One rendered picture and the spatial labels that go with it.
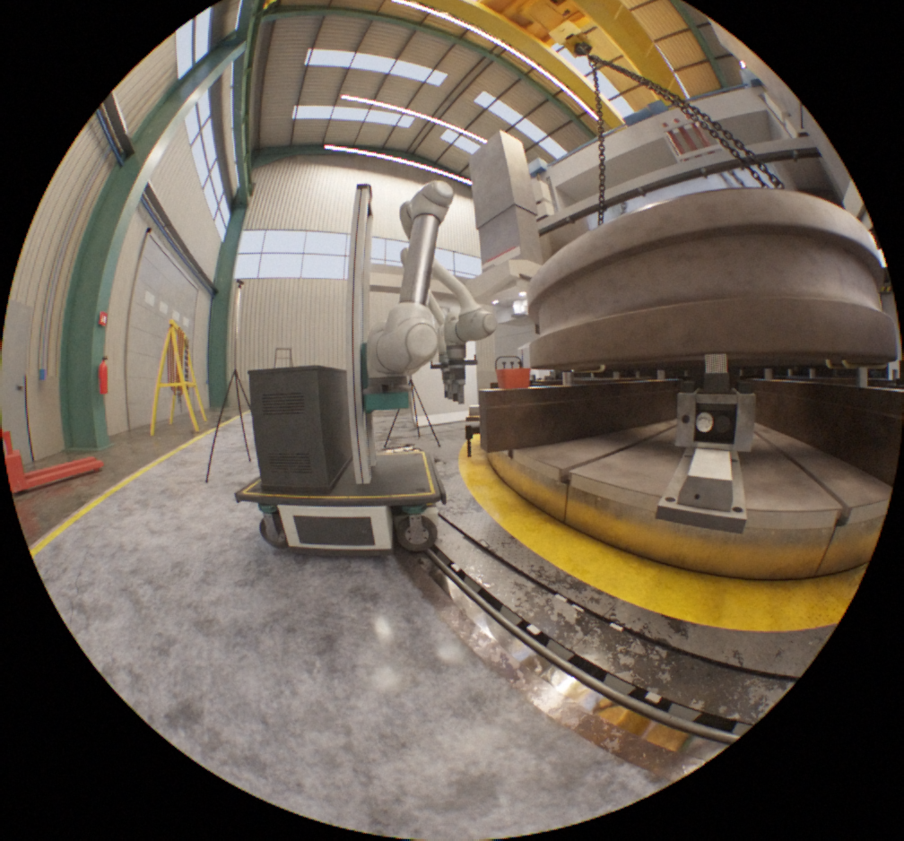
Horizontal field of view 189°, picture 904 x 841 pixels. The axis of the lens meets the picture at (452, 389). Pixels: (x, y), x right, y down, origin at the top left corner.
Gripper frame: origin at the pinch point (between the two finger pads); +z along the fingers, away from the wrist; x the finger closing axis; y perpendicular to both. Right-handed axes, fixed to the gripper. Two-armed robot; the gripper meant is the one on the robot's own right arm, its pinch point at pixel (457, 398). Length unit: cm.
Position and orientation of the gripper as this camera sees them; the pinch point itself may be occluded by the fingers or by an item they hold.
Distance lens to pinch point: 120.1
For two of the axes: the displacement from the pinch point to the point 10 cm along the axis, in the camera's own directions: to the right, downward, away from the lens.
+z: 0.4, 10.0, 0.4
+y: -9.9, 0.5, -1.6
